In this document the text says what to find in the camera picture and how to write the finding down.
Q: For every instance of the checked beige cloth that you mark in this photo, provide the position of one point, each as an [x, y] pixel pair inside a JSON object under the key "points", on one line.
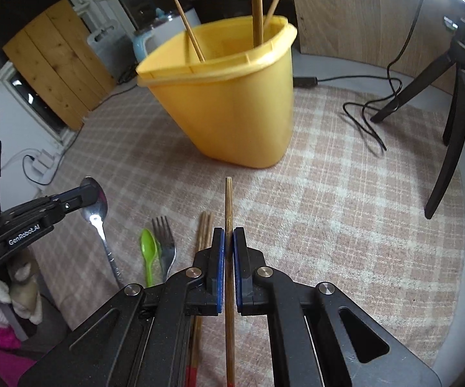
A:
{"points": [[337, 209]]}

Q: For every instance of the white and blue electric pot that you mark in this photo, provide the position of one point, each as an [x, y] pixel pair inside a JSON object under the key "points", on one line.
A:
{"points": [[151, 34]]}

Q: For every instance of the red bamboo chopstick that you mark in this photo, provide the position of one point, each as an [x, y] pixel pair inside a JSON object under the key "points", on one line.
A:
{"points": [[257, 8], [208, 229], [228, 209], [201, 229], [190, 30], [274, 2]]}

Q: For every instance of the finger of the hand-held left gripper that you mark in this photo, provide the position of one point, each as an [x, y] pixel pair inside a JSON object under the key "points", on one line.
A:
{"points": [[55, 207]]}

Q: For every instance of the grey plastic cutting board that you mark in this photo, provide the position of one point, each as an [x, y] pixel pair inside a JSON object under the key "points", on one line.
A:
{"points": [[103, 52]]}

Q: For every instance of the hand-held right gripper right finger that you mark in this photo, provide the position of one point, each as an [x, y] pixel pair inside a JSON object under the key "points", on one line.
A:
{"points": [[238, 278]]}

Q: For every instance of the person's left hand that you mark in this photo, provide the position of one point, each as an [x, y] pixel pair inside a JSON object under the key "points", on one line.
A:
{"points": [[25, 294]]}

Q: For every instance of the large plywood board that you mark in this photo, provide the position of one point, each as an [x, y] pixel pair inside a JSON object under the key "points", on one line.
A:
{"points": [[337, 8]]}

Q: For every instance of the yellow plastic bucket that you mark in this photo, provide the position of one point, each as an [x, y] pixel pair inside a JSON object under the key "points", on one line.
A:
{"points": [[224, 109]]}

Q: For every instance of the white power strip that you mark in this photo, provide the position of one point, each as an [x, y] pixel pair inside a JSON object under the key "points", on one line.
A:
{"points": [[42, 160]]}

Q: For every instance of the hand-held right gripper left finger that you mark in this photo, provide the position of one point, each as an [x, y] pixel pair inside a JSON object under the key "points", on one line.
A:
{"points": [[219, 274]]}

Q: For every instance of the metal fork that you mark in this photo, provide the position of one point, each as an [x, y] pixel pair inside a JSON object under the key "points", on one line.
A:
{"points": [[167, 246]]}

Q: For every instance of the green plastic spoon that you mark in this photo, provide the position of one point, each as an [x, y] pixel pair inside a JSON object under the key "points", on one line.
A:
{"points": [[150, 250]]}

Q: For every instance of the pine wood board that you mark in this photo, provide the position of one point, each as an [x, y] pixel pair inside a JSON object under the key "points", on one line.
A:
{"points": [[59, 56]]}

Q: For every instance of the metal spoon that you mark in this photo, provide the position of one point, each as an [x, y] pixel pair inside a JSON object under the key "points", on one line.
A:
{"points": [[97, 219]]}

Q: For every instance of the black tripod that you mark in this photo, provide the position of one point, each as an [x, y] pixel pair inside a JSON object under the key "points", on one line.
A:
{"points": [[458, 100]]}

